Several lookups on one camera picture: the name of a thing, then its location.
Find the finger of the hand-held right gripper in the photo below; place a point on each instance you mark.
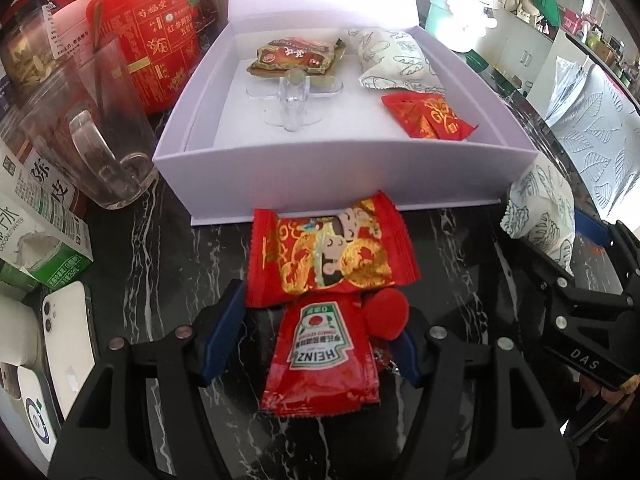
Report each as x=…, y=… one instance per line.
x=590, y=230
x=590, y=292

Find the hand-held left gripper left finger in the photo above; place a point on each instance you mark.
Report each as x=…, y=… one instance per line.
x=222, y=340

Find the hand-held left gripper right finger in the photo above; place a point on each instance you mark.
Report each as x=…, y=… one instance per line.
x=406, y=357

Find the white leaf-print packet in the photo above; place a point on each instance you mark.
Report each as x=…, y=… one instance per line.
x=395, y=60
x=540, y=200

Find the red ketchup sachet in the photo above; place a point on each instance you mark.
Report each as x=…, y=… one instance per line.
x=320, y=360

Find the red gold snack packet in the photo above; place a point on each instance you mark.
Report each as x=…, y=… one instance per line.
x=325, y=250

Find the small red gold candy packet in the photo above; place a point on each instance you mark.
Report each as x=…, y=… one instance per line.
x=425, y=115

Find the white gift box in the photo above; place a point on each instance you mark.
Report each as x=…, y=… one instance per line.
x=235, y=125

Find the clear acrylic stand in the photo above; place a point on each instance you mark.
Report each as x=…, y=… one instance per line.
x=292, y=105

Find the brown cereal sachet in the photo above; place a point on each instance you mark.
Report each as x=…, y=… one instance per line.
x=295, y=55

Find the person's right hand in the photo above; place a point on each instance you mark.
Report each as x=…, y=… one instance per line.
x=615, y=396

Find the leaf-pattern chair cover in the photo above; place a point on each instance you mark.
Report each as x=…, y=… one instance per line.
x=600, y=135

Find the clear plastic bag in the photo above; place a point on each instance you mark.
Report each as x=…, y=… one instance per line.
x=565, y=85

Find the white smartphone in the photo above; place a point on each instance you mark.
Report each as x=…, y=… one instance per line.
x=70, y=350

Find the white cabinet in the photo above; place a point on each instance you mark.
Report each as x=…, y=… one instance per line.
x=525, y=55

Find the shelf of small bottles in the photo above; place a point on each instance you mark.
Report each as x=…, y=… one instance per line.
x=600, y=40

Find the coconut water carton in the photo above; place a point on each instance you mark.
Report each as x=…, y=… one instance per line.
x=45, y=255

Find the white round-cornered device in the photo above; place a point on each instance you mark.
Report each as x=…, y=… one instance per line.
x=37, y=410

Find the white paper towel roll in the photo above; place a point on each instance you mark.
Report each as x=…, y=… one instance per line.
x=17, y=330

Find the white handbag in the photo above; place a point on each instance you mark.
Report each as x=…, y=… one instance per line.
x=523, y=5

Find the mint green kettle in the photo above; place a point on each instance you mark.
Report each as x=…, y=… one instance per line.
x=445, y=10

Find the glass mug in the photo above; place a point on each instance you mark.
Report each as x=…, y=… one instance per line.
x=50, y=125

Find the red tin canister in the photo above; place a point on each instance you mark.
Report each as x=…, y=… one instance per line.
x=145, y=45

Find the thin stirring spoon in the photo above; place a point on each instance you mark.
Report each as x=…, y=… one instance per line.
x=100, y=60

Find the clear jar of yellow slices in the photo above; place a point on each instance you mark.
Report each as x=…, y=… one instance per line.
x=30, y=60

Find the pink bottle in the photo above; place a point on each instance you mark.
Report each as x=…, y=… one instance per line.
x=75, y=25

